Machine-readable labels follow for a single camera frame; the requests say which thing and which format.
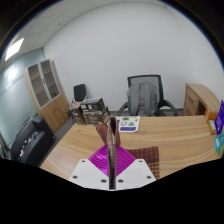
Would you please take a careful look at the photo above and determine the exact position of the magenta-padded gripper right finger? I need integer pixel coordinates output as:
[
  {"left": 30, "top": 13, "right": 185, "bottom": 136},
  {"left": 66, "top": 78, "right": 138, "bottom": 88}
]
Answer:
[{"left": 114, "top": 145, "right": 157, "bottom": 191}]

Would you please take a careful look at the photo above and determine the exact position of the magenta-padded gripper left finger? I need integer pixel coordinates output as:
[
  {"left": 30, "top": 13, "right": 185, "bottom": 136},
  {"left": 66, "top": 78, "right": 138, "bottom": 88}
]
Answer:
[{"left": 68, "top": 144, "right": 111, "bottom": 191}]

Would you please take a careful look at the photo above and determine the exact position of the brown patterned towel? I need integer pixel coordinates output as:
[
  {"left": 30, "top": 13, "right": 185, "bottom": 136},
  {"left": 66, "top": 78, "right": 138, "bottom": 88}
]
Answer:
[{"left": 95, "top": 115, "right": 161, "bottom": 191}]

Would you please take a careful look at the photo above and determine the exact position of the white sheet with coloured shapes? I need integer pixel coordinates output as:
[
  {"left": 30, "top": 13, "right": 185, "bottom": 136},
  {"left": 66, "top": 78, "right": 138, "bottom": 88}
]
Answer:
[{"left": 115, "top": 115, "right": 141, "bottom": 133}]

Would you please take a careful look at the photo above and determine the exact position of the small brown cardboard box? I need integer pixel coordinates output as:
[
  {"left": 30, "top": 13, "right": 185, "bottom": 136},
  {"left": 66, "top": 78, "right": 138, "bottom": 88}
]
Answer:
[{"left": 68, "top": 102, "right": 86, "bottom": 125}]

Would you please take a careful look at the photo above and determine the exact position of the flat dark cardboard box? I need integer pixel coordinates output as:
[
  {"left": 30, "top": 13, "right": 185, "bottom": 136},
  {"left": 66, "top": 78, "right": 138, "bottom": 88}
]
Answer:
[{"left": 79, "top": 97, "right": 106, "bottom": 113}]

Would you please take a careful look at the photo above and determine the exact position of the black sofa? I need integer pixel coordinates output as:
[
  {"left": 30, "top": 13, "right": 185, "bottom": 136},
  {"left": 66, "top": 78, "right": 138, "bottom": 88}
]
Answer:
[{"left": 9, "top": 114, "right": 56, "bottom": 167}]

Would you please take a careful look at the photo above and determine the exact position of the wooden cabinet with glass doors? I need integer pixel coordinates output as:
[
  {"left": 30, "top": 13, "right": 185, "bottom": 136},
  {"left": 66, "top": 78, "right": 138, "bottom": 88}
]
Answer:
[{"left": 23, "top": 58, "right": 71, "bottom": 134}]

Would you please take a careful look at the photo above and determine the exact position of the grey backpack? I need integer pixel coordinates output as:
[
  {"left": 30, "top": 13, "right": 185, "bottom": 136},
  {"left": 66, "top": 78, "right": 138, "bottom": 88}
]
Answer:
[{"left": 126, "top": 82, "right": 160, "bottom": 117}]

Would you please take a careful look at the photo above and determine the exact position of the black mesh office chair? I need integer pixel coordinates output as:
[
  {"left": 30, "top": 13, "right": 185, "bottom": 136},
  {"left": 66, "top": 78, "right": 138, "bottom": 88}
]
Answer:
[{"left": 116, "top": 74, "right": 179, "bottom": 117}]

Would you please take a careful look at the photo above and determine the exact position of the blue packet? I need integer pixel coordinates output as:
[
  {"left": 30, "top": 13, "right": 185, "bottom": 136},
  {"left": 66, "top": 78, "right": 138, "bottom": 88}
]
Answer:
[{"left": 213, "top": 134, "right": 221, "bottom": 152}]

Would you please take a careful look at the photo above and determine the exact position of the orange packet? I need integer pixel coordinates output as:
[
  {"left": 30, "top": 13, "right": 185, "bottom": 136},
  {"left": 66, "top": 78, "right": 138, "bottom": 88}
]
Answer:
[{"left": 204, "top": 108, "right": 219, "bottom": 134}]

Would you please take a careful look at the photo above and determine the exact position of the wooden side desk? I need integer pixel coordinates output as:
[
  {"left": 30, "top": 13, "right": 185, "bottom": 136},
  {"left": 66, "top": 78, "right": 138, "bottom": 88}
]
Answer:
[{"left": 182, "top": 83, "right": 221, "bottom": 117}]

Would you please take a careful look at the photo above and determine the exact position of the purple packet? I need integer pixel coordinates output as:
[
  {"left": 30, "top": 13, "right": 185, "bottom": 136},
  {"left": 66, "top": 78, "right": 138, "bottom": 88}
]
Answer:
[{"left": 214, "top": 99, "right": 224, "bottom": 136}]

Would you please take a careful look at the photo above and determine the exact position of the ceiling light panel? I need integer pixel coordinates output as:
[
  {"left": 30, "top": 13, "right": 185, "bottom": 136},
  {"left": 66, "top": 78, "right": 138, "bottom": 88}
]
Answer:
[{"left": 4, "top": 37, "right": 25, "bottom": 62}]

